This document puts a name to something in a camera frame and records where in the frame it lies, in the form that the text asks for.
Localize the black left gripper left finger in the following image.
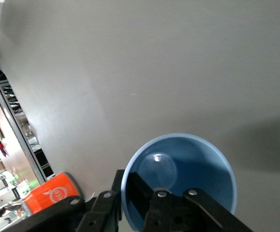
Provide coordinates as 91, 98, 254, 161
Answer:
12, 169, 126, 232

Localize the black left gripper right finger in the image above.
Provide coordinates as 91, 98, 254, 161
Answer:
126, 171, 254, 232

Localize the light blue plastic cup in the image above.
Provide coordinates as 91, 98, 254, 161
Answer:
120, 132, 238, 232

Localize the orange soda can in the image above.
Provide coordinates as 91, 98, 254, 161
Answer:
21, 172, 84, 216

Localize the grey table mat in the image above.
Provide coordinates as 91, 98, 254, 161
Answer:
0, 0, 280, 232

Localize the aluminium frame rail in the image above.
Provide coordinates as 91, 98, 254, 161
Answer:
0, 81, 48, 186

